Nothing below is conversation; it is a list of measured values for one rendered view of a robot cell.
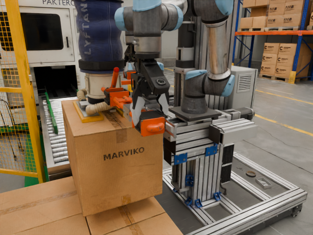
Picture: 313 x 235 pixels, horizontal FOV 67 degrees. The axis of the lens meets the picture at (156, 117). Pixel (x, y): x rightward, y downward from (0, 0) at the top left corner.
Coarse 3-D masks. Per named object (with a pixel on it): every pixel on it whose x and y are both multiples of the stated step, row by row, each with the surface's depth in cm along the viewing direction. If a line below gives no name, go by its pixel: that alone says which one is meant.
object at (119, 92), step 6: (108, 90) 103; (114, 90) 104; (120, 90) 105; (126, 90) 102; (108, 96) 97; (114, 96) 97; (120, 96) 98; (126, 96) 99; (108, 102) 98; (114, 102) 98
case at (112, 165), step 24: (72, 120) 111; (120, 120) 111; (72, 144) 106; (96, 144) 99; (120, 144) 104; (144, 144) 109; (72, 168) 131; (96, 168) 102; (120, 168) 107; (144, 168) 113; (96, 192) 106; (120, 192) 111; (144, 192) 117
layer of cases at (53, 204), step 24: (24, 192) 145; (48, 192) 145; (72, 192) 145; (0, 216) 125; (24, 216) 125; (48, 216) 125; (72, 216) 125; (96, 216) 125; (120, 216) 125; (144, 216) 125; (168, 216) 125
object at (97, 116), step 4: (84, 100) 127; (76, 104) 129; (76, 108) 123; (80, 108) 121; (84, 108) 121; (80, 112) 116; (84, 112) 115; (96, 112) 115; (80, 116) 111; (84, 116) 109; (88, 116) 110; (92, 116) 111; (96, 116) 111; (100, 116) 111; (84, 120) 107; (88, 120) 108; (92, 120) 109; (96, 120) 110; (100, 120) 111
